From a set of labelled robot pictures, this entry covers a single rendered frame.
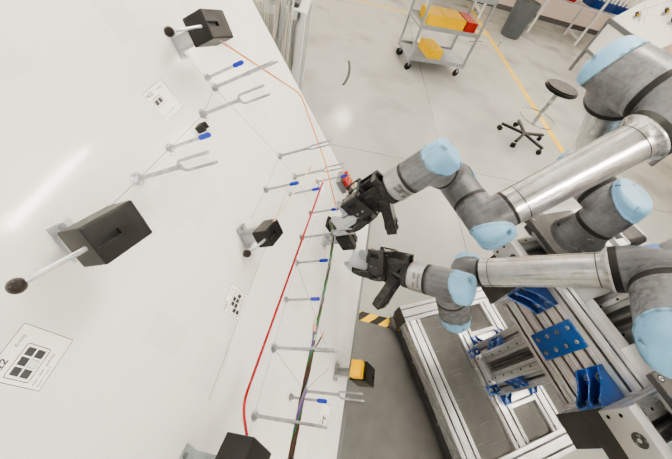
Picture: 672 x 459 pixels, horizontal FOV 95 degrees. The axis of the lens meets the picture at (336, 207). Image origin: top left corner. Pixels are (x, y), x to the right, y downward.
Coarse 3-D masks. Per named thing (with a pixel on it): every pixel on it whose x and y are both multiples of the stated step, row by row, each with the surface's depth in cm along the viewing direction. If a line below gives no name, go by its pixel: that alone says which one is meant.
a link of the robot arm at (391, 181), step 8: (392, 168) 67; (384, 176) 68; (392, 176) 66; (384, 184) 67; (392, 184) 66; (400, 184) 64; (392, 192) 66; (400, 192) 65; (408, 192) 65; (400, 200) 68
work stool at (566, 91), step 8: (552, 80) 322; (560, 80) 327; (552, 88) 312; (560, 88) 313; (568, 88) 317; (552, 96) 327; (560, 96) 311; (568, 96) 308; (576, 96) 312; (520, 112) 346; (544, 112) 340; (520, 120) 379; (536, 120) 347; (552, 120) 350; (512, 128) 364; (520, 128) 370; (544, 128) 334; (552, 128) 338; (520, 136) 354; (528, 136) 358; (512, 144) 349; (536, 144) 352; (536, 152) 353
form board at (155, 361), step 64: (0, 0) 32; (64, 0) 37; (128, 0) 45; (192, 0) 56; (0, 64) 31; (64, 64) 36; (128, 64) 43; (192, 64) 54; (0, 128) 30; (64, 128) 35; (128, 128) 42; (192, 128) 52; (256, 128) 68; (0, 192) 30; (64, 192) 34; (128, 192) 41; (192, 192) 50; (256, 192) 64; (0, 256) 29; (64, 256) 33; (128, 256) 39; (192, 256) 48; (256, 256) 61; (320, 256) 85; (0, 320) 28; (64, 320) 33; (128, 320) 38; (192, 320) 46; (256, 320) 59; (320, 320) 80; (0, 384) 28; (64, 384) 32; (128, 384) 37; (192, 384) 45; (256, 384) 56; (320, 384) 75; (0, 448) 27; (64, 448) 31; (128, 448) 36; (320, 448) 71
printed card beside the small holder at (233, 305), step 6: (234, 288) 55; (228, 294) 53; (234, 294) 55; (240, 294) 56; (246, 294) 57; (228, 300) 53; (234, 300) 54; (240, 300) 56; (222, 306) 52; (228, 306) 53; (234, 306) 54; (240, 306) 55; (228, 312) 53; (234, 312) 54; (240, 312) 55; (234, 318) 54
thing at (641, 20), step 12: (648, 0) 476; (660, 0) 462; (624, 12) 491; (636, 12) 467; (648, 12) 464; (660, 12) 452; (612, 24) 492; (624, 24) 479; (636, 24) 466; (648, 24) 453; (660, 24) 441; (600, 36) 512; (612, 36) 490; (648, 36) 443; (660, 36) 432; (588, 48) 531; (600, 48) 508; (576, 60) 550
